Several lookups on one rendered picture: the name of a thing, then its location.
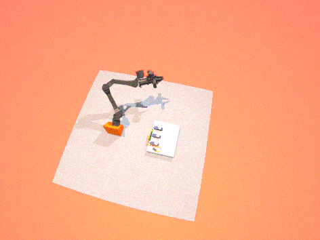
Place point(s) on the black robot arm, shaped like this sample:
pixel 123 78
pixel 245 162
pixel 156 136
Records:
pixel 133 83

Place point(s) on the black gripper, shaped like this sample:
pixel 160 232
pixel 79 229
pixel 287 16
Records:
pixel 155 80

